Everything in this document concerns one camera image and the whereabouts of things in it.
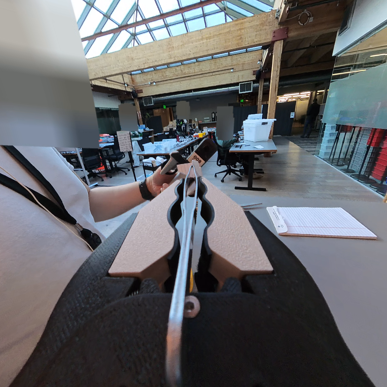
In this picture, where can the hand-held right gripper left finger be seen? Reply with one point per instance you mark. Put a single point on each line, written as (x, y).
(142, 242)

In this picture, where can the white plastic storage bin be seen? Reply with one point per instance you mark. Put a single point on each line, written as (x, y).
(257, 130)

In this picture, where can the black wrist watch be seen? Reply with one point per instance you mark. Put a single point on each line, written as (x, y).
(146, 190)

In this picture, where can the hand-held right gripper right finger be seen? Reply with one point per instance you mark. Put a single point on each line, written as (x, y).
(238, 242)

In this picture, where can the stack of coloured plastic crates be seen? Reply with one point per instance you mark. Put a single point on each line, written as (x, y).
(375, 151)

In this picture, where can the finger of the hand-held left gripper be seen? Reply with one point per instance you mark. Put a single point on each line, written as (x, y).
(184, 172)

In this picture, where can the white vent grille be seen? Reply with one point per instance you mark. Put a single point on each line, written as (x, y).
(245, 87)

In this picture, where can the row of black stanchions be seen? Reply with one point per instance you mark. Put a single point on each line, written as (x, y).
(347, 169)

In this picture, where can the slim wooden post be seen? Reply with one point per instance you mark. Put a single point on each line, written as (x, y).
(274, 90)

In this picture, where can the lined notepad printed label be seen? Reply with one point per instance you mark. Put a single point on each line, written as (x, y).
(326, 222)

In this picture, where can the red steel pipe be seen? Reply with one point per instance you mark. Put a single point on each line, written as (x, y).
(151, 19)

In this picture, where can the grey desk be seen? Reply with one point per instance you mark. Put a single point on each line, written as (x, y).
(332, 272)

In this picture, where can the person's left hand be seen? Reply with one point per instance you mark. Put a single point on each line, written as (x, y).
(157, 184)

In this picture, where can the long metal tweezers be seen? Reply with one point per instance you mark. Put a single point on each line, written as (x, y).
(177, 332)

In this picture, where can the glass skylight roof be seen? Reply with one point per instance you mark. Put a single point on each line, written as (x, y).
(136, 36)

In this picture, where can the grey orange scissors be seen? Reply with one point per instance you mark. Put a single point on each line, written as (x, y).
(252, 205)

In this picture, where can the black badge reel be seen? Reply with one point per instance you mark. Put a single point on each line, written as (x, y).
(92, 238)

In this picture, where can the handwritten paper sign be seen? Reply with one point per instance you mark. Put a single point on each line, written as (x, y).
(124, 141)

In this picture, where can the grey ceiling duct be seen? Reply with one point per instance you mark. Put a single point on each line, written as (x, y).
(196, 93)

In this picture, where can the person's left forearm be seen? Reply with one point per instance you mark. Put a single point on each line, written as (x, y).
(118, 199)

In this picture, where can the grey side table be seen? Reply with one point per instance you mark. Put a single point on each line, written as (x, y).
(257, 149)

